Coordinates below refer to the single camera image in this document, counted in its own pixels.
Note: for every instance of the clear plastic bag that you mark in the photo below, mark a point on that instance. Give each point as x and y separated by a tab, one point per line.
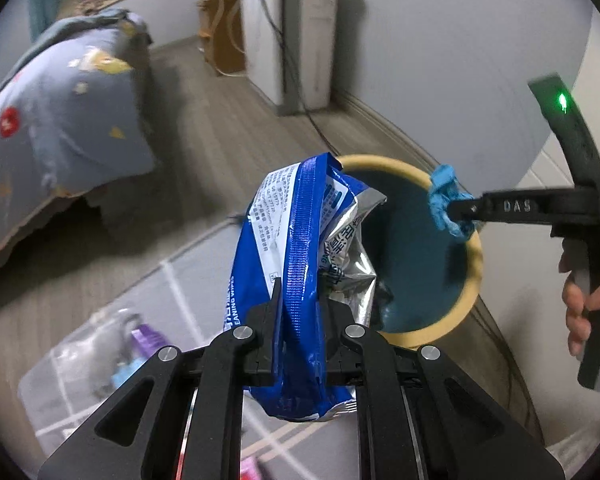
87	350

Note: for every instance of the blue wet wipes packet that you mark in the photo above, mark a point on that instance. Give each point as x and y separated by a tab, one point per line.
300	240

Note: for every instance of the white floor appliance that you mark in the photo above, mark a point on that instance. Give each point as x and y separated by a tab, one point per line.
265	35

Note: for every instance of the person's right hand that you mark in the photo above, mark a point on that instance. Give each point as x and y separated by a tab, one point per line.
575	320

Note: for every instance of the pink packet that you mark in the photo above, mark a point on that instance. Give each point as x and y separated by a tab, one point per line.
250	470

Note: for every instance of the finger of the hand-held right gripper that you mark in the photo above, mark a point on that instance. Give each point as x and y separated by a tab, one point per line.
510	206

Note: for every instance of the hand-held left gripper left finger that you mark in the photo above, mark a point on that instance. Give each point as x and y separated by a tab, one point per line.
265	332

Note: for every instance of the grey bed sheet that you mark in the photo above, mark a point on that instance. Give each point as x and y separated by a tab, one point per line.
145	90

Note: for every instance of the yellow rimmed teal bin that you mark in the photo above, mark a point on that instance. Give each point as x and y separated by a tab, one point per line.
410	245

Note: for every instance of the bed with cartoon blanket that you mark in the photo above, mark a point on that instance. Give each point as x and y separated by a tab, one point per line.
55	125

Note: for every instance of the blue paper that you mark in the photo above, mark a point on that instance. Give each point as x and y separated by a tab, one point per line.
440	195

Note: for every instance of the purple packet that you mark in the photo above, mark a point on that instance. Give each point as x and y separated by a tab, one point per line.
146	340

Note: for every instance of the small blue wrapper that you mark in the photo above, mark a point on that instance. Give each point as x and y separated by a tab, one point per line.
126	372

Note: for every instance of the grey checked rug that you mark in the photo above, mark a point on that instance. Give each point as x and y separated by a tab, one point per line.
190	280

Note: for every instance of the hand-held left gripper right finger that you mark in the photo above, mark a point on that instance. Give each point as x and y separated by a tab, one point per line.
342	345

